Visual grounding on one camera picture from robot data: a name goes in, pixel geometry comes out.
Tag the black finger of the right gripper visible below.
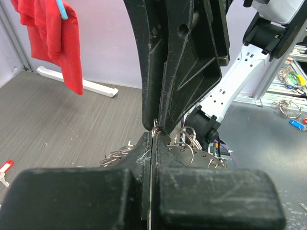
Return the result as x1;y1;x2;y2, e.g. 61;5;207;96
158;0;221;134
124;0;168;130

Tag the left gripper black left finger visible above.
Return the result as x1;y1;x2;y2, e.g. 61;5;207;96
0;132;152;230

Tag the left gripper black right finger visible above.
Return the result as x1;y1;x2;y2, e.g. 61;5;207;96
151;134;286;230

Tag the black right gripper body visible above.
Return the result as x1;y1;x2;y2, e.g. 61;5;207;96
205;0;231;67

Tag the metal disc with keyrings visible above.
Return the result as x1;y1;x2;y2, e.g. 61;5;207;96
100;126;227;169

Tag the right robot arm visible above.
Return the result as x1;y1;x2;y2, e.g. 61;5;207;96
124;0;307;145

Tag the spare keys and tags pile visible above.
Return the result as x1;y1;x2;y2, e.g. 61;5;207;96
269;65;307;131

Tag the key with red tag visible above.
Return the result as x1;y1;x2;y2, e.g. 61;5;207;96
0;160;14;187

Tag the blue clothes hanger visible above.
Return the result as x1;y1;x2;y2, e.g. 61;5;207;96
56;0;68;20

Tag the white clothes rack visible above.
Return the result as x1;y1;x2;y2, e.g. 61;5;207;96
36;66;118;98

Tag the red cloth on hanger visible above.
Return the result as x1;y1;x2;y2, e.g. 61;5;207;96
11;0;83;95

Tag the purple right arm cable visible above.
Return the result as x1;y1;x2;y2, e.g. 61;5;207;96
215;141;235;161

